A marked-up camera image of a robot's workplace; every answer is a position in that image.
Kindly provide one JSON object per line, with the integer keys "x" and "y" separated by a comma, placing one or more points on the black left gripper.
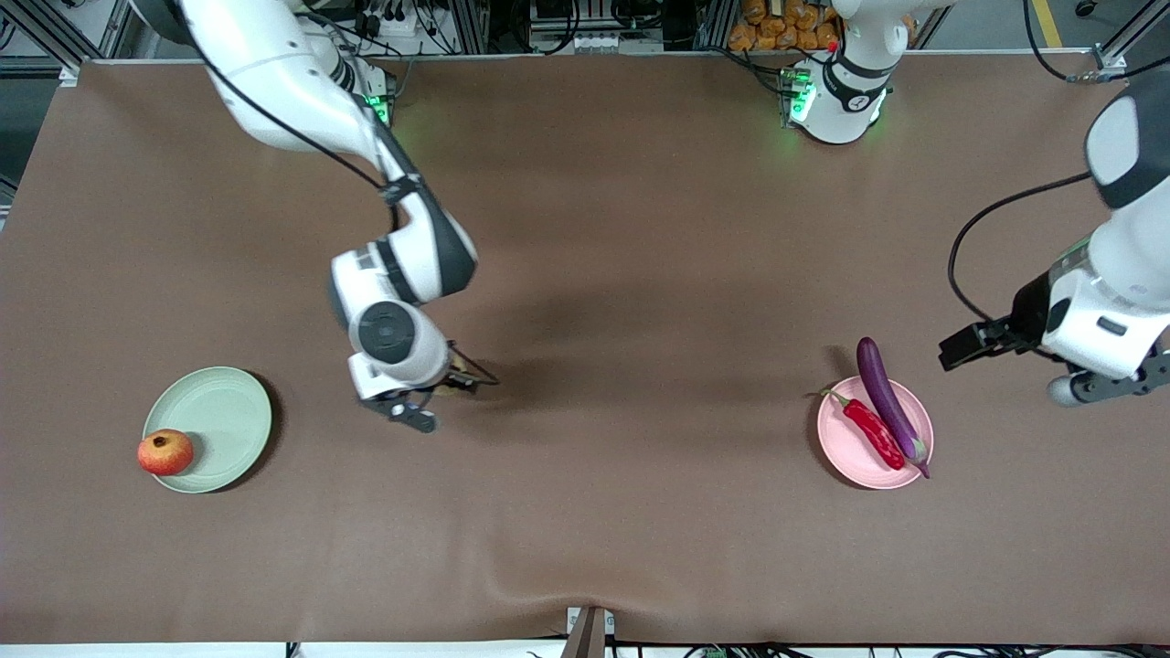
{"x": 1029, "y": 314}

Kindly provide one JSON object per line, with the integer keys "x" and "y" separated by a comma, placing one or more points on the purple eggplant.
{"x": 885, "y": 393}

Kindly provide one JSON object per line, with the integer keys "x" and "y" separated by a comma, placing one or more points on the red chili pepper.
{"x": 873, "y": 434}

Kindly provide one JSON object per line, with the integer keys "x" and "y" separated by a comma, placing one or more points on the red apple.
{"x": 165, "y": 452}

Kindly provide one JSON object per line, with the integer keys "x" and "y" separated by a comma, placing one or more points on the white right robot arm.
{"x": 274, "y": 82}

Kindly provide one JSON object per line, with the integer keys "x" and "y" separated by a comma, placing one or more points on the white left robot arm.
{"x": 1129, "y": 247}

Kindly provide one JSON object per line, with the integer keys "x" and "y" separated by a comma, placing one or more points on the pink plate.
{"x": 859, "y": 452}

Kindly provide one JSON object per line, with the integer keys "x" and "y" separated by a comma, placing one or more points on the brown table mat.
{"x": 585, "y": 530}

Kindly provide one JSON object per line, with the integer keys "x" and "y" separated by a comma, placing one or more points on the light green plate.
{"x": 224, "y": 420}

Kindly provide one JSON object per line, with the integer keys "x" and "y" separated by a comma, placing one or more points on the white power strip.
{"x": 617, "y": 42}

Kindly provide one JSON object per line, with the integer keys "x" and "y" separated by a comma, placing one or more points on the bag of orange items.
{"x": 777, "y": 27}

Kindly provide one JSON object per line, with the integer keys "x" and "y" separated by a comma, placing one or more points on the grey metal bracket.
{"x": 587, "y": 635}

